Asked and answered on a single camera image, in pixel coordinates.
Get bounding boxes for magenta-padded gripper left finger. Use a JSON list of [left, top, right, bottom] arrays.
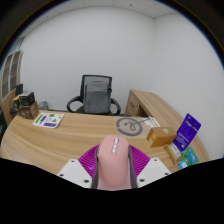
[[57, 145, 101, 190]]

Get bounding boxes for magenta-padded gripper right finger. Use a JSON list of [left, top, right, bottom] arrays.
[[127, 144, 172, 189]]

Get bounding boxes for pink computer mouse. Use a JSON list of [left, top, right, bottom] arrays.
[[97, 134, 132, 192]]

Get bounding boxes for small tan box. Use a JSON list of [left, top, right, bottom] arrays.
[[164, 142, 183, 164]]

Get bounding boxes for small blue package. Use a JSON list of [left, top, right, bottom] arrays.
[[177, 159, 189, 170]]

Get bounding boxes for orange cardboard box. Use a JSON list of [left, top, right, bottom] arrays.
[[146, 126, 178, 148]]

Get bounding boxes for green package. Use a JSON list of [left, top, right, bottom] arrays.
[[181, 146, 200, 167]]

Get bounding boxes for purple retail package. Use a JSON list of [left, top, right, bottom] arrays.
[[172, 113, 202, 153]]

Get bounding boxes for white sticker sheet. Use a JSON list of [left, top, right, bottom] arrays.
[[32, 112, 65, 129]]

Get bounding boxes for wooden side desk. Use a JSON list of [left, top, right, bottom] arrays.
[[123, 88, 178, 127]]

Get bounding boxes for black mesh office chair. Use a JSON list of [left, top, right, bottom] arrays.
[[66, 74, 122, 116]]

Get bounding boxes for wide brown coffee box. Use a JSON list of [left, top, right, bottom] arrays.
[[18, 101, 40, 120]]

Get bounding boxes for grey backpack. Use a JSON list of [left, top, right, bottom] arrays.
[[83, 80, 112, 115]]

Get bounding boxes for black coffee box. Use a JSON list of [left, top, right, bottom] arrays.
[[18, 91, 36, 107]]

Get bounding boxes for wooden glass-door cabinet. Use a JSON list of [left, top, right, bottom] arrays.
[[0, 49, 24, 126]]

